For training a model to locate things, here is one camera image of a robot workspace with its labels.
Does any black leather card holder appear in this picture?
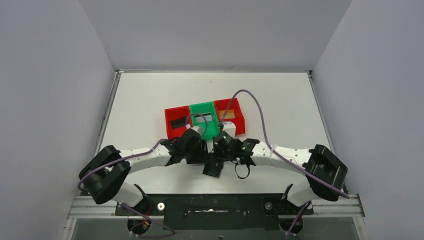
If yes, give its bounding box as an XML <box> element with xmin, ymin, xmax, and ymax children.
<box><xmin>202</xmin><ymin>153</ymin><xmax>224</xmax><ymax>178</ymax></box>

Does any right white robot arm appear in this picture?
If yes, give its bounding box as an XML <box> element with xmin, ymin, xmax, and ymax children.
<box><xmin>213</xmin><ymin>131</ymin><xmax>348</xmax><ymax>214</ymax></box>

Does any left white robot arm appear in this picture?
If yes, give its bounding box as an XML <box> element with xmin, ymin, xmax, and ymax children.
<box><xmin>77</xmin><ymin>126</ymin><xmax>204</xmax><ymax>214</ymax></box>

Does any black card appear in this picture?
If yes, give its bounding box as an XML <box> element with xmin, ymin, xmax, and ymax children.
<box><xmin>169</xmin><ymin>116</ymin><xmax>187</xmax><ymax>130</ymax></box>

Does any silver card with magnetic stripe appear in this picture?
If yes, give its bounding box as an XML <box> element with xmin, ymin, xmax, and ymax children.
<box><xmin>194</xmin><ymin>113</ymin><xmax>213</xmax><ymax>124</ymax></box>

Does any gold credit card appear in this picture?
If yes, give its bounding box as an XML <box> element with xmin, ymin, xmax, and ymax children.
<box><xmin>218</xmin><ymin>109</ymin><xmax>236</xmax><ymax>120</ymax></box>

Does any left red plastic bin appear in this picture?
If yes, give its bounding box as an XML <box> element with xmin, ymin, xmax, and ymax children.
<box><xmin>164</xmin><ymin>105</ymin><xmax>191</xmax><ymax>139</ymax></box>

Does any red plastic bin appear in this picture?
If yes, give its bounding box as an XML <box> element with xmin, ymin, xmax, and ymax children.
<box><xmin>213</xmin><ymin>98</ymin><xmax>246</xmax><ymax>136</ymax></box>
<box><xmin>164</xmin><ymin>105</ymin><xmax>191</xmax><ymax>139</ymax></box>

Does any green plastic bin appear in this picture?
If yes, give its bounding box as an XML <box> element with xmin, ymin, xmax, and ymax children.
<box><xmin>189</xmin><ymin>101</ymin><xmax>221</xmax><ymax>141</ymax></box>

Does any right red plastic bin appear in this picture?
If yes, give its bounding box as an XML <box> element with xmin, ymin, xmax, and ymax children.
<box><xmin>213</xmin><ymin>98</ymin><xmax>246</xmax><ymax>136</ymax></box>

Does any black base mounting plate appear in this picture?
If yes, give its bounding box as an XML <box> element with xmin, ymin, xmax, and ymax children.
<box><xmin>113</xmin><ymin>186</ymin><xmax>314</xmax><ymax>234</ymax></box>

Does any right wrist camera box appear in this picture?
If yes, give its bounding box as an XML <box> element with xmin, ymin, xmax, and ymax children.
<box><xmin>222</xmin><ymin>121</ymin><xmax>237</xmax><ymax>138</ymax></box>

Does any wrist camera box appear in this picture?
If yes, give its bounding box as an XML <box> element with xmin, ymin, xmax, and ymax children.
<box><xmin>190</xmin><ymin>125</ymin><xmax>203</xmax><ymax>135</ymax></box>
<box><xmin>222</xmin><ymin>121</ymin><xmax>237</xmax><ymax>138</ymax></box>

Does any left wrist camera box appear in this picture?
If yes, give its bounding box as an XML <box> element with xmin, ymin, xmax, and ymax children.
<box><xmin>190</xmin><ymin>125</ymin><xmax>203</xmax><ymax>135</ymax></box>

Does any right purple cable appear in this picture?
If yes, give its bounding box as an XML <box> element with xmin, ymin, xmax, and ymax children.
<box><xmin>220</xmin><ymin>89</ymin><xmax>350</xmax><ymax>200</ymax></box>

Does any aluminium table edge rail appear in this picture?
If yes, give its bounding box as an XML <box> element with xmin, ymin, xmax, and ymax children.
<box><xmin>93</xmin><ymin>69</ymin><xmax>123</xmax><ymax>156</ymax></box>

